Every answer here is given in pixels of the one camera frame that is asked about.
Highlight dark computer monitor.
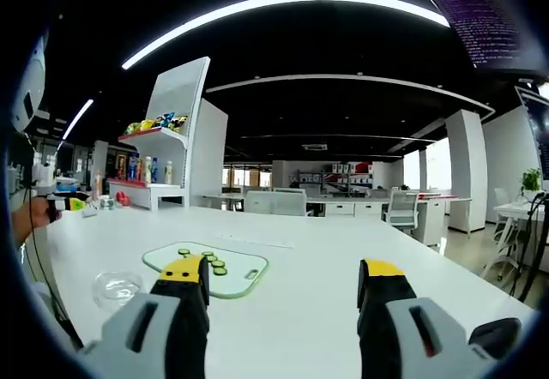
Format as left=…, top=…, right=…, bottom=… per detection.
left=426, top=0, right=540, bottom=71

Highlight white chair backs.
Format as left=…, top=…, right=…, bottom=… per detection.
left=243, top=187, right=316, bottom=218

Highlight clear glass cutting board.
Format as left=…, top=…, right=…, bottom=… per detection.
left=142, top=241, right=269, bottom=300

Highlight short ceiling light strip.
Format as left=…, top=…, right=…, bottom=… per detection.
left=61, top=98, right=95, bottom=141

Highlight white rounded device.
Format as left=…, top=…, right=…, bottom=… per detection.
left=11, top=34, right=47, bottom=133

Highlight group of cucumber slices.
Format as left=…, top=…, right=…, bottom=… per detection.
left=177, top=247, right=229, bottom=277

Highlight distant storage shelves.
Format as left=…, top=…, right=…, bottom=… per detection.
left=288, top=161, right=375, bottom=195

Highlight thin black cable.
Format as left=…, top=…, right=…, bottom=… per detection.
left=23, top=132, right=85, bottom=351

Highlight clear glass petri dish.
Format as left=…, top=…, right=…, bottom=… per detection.
left=91, top=270, right=145, bottom=310

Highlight green potted plant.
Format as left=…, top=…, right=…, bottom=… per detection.
left=520, top=167, right=543, bottom=196

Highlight bright edged computer monitor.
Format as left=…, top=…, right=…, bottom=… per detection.
left=514, top=81, right=549, bottom=183

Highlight white chair with wheels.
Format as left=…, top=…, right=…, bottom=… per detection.
left=480, top=187, right=525, bottom=284

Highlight person's left hand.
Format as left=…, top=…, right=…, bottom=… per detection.
left=12, top=201, right=61, bottom=244

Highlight black object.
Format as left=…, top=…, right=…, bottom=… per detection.
left=468, top=317, right=523, bottom=361

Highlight white mesh office chair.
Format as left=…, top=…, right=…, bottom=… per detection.
left=383, top=190, right=420, bottom=231

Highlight white office desks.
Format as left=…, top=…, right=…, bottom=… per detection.
left=201, top=192, right=473, bottom=247

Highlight row of colourful snack bags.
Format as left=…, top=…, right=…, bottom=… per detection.
left=124, top=111, right=189, bottom=136

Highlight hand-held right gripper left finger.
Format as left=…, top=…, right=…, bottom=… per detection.
left=76, top=254, right=212, bottom=379

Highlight row of drink bottles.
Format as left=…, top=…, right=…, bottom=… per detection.
left=115, top=153, right=175, bottom=185

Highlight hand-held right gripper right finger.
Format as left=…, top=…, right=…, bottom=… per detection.
left=356, top=258, right=494, bottom=379

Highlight long curved ceiling light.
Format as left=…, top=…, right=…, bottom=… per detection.
left=121, top=0, right=452, bottom=71

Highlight white display shelf unit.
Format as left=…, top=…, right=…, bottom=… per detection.
left=106, top=56, right=229, bottom=212

